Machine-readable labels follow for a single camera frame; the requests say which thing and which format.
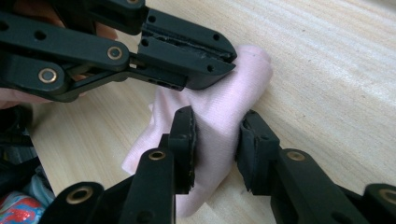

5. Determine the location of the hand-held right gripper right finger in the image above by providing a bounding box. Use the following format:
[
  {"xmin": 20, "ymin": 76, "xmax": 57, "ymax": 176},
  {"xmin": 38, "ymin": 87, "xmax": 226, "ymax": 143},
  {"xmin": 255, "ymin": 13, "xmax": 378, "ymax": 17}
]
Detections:
[{"xmin": 234, "ymin": 109, "xmax": 282, "ymax": 196}]

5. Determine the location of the dark cloth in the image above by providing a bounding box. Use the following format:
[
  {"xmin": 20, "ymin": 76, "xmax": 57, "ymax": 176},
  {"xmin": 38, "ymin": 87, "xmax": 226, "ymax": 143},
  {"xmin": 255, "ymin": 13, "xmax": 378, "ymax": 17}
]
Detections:
[{"xmin": 0, "ymin": 105, "xmax": 48, "ymax": 197}]

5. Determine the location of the pink sock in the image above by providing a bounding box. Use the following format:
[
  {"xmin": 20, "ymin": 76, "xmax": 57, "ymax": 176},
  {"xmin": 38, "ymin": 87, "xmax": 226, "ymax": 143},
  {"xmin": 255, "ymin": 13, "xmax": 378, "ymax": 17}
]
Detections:
[{"xmin": 120, "ymin": 44, "xmax": 275, "ymax": 218}]

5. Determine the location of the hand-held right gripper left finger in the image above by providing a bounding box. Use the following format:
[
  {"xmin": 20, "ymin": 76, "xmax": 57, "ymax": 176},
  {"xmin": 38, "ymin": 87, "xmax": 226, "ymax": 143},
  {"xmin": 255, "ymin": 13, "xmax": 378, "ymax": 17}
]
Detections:
[{"xmin": 158, "ymin": 105, "xmax": 198, "ymax": 195}]

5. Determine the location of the red blue patterned cloth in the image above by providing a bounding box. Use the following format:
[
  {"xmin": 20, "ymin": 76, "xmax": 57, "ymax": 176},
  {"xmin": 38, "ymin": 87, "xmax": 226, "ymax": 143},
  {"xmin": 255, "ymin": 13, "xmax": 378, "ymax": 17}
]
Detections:
[{"xmin": 0, "ymin": 167, "xmax": 56, "ymax": 224}]

